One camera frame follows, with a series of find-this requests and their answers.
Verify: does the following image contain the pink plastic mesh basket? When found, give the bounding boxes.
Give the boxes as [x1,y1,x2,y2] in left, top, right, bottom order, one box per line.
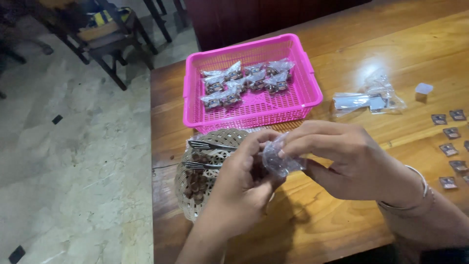
[182,33,324,134]

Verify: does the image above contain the dark wooden chair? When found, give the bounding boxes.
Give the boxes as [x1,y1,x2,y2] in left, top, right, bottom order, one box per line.
[142,0,188,43]
[27,0,159,91]

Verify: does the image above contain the heap of brown round sweets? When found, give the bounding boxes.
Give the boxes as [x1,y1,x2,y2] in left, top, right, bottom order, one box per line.
[183,151,213,205]

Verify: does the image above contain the person's left hand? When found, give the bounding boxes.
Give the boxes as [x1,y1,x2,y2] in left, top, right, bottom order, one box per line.
[204,129,286,230]

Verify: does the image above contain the person's right hand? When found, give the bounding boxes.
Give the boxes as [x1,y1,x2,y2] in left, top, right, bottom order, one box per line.
[280,120,423,207]

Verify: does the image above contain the dark wooden cabinet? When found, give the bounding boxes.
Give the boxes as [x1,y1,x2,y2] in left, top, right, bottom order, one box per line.
[183,0,372,52]

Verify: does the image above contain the stack of empty clear bags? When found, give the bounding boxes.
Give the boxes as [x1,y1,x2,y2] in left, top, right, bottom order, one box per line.
[332,70,407,118]

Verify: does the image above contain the small clear plastic bag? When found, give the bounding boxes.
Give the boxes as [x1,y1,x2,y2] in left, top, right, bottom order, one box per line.
[262,133,307,179]

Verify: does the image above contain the beige woven round tray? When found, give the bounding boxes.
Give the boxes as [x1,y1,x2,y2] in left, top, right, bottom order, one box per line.
[174,128,275,223]

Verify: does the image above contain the pile of filled clear packets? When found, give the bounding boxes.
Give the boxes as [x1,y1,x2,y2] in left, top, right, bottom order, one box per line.
[200,59,295,110]

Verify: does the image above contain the yellow striped cushion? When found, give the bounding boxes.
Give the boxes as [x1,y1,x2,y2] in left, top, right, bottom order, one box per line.
[77,7,132,42]

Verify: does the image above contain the scattered small printed labels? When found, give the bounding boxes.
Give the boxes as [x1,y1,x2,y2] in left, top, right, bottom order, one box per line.
[431,109,469,190]

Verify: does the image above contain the silver bangle bracelet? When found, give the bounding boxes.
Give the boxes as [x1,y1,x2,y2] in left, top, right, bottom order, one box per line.
[377,165,430,212]

